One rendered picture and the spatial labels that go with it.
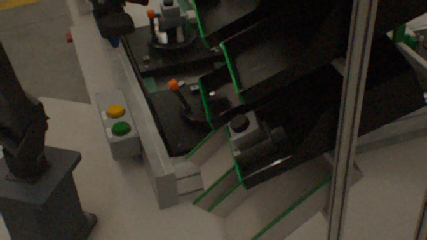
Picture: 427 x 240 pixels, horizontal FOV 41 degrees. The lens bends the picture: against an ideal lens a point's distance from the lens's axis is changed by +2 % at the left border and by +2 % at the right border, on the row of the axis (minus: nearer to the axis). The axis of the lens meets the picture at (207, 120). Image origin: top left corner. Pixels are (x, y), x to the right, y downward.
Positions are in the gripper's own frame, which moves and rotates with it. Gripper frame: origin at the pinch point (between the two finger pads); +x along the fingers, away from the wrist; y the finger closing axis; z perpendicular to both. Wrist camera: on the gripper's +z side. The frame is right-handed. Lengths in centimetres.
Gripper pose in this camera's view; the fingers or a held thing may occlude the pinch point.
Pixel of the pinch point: (113, 31)
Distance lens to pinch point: 113.2
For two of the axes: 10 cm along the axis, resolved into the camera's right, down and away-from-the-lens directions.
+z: 9.5, -2.3, 2.1
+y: -3.1, -5.8, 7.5
